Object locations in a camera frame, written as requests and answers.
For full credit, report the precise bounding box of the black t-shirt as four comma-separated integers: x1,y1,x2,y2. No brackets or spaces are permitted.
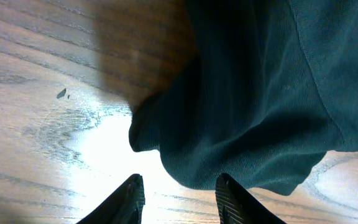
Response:
129,0,358,195

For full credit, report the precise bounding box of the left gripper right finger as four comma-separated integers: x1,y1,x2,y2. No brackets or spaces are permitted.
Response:
215,173,285,224

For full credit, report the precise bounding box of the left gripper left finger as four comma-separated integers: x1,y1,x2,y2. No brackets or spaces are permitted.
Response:
78,174,145,224

